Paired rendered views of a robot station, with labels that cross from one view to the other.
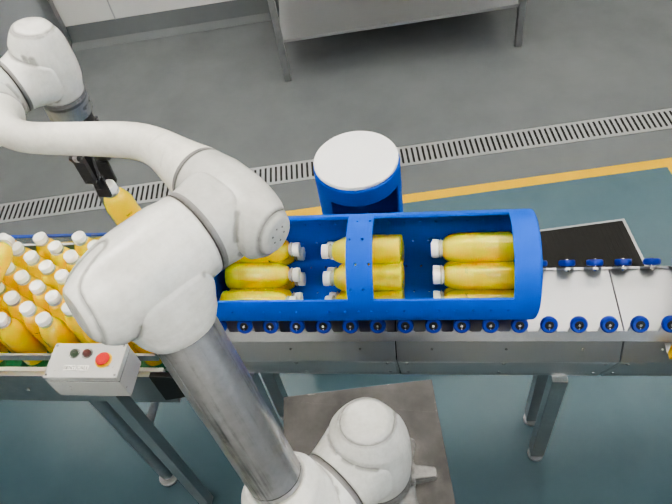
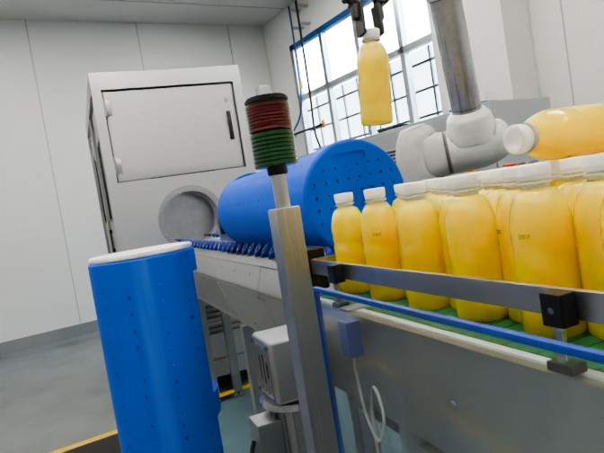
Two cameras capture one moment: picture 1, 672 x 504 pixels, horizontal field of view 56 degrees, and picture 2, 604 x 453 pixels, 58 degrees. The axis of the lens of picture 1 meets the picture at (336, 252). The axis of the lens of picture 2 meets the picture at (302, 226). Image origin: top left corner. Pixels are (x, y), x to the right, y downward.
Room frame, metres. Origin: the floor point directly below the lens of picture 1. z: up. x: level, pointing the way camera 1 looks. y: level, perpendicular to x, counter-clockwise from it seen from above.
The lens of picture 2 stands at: (2.02, 1.36, 1.11)
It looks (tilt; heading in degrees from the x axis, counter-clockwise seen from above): 3 degrees down; 235
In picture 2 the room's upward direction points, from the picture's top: 9 degrees counter-clockwise
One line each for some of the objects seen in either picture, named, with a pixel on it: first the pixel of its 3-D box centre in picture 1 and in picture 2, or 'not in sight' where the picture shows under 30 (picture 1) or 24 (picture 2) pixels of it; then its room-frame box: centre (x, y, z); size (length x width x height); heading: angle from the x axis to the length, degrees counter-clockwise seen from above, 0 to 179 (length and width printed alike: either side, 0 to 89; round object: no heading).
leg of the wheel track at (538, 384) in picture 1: (540, 382); (258, 397); (0.98, -0.63, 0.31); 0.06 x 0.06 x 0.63; 77
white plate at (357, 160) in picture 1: (355, 159); (141, 252); (1.53, -0.12, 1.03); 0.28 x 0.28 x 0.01
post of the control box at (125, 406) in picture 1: (164, 451); not in sight; (0.92, 0.68, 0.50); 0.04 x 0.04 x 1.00; 77
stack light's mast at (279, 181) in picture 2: not in sight; (274, 153); (1.59, 0.70, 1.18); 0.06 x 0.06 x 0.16
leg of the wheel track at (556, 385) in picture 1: (545, 419); not in sight; (0.85, -0.59, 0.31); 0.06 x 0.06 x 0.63; 77
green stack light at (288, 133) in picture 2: not in sight; (273, 149); (1.59, 0.70, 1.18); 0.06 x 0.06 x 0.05
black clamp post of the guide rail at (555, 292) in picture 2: not in sight; (562, 331); (1.53, 1.07, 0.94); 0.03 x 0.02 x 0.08; 77
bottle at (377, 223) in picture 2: not in sight; (382, 247); (1.33, 0.62, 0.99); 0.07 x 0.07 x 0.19
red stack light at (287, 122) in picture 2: not in sight; (269, 118); (1.59, 0.70, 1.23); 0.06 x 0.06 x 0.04
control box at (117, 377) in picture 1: (93, 369); not in sight; (0.92, 0.68, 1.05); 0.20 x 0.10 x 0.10; 77
